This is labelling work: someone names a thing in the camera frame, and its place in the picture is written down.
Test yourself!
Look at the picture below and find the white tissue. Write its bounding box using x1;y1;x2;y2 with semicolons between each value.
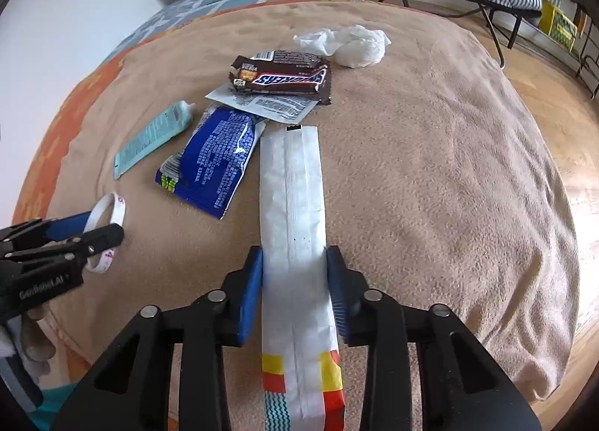
293;27;338;56
333;25;392;69

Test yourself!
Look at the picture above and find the blue snack packet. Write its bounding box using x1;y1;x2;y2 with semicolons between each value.
154;106;267;220

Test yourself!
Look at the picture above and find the yellow crate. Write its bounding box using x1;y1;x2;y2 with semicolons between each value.
538;0;578;54

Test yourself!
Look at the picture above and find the long white snack wrapper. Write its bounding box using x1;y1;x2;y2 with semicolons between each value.
259;124;347;431

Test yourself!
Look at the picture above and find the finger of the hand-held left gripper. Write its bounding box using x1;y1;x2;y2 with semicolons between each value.
0;224;125;273
0;211;95;245

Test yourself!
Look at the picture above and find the black metal rack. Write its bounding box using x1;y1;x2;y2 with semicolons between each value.
575;5;599;101

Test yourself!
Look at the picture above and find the tan blanket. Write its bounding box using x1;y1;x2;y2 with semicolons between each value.
47;0;581;401

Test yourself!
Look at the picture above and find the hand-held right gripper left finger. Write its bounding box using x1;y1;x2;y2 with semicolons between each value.
49;245;265;431

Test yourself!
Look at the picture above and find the white printed packet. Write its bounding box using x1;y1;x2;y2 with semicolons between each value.
204;85;319;124

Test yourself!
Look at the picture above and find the person's left hand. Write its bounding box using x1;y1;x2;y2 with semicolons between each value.
19;306;59;362

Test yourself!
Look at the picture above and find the brown chocolate bar wrapper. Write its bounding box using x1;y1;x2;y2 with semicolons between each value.
227;50;334;106

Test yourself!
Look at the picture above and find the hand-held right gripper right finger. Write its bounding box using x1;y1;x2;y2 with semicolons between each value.
325;245;544;431

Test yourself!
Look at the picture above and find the teal tube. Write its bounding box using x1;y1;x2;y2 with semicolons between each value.
113;102;194;179

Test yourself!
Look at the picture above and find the white wristband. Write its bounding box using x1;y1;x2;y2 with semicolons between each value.
83;192;126;274

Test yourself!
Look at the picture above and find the orange floral bedsheet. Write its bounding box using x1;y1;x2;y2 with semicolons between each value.
12;0;291;394

